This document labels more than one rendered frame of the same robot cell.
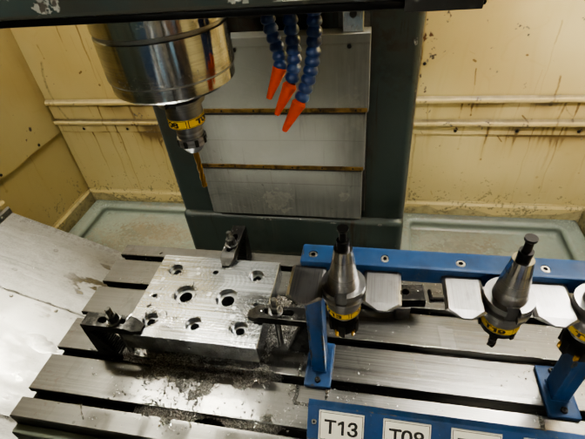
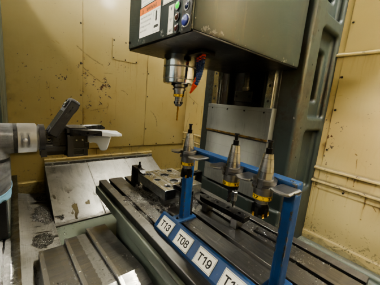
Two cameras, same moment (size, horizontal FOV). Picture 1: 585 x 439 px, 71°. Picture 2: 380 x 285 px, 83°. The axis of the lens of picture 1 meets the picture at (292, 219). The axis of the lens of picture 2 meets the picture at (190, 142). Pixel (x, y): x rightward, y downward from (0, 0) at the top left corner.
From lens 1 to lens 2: 0.65 m
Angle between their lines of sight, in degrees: 43
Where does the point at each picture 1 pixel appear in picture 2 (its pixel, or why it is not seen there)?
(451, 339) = (246, 244)
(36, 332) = not seen: hidden behind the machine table
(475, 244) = not seen: hidden behind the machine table
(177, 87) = (171, 77)
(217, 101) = (217, 126)
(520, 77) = not seen: outside the picture
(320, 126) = (248, 145)
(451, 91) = (341, 168)
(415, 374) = (215, 241)
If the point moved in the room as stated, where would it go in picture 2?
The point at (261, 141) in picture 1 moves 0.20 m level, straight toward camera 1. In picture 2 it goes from (227, 146) to (212, 151)
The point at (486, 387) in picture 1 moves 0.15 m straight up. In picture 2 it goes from (241, 263) to (246, 221)
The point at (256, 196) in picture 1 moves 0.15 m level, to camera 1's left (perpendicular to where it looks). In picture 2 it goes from (219, 172) to (201, 167)
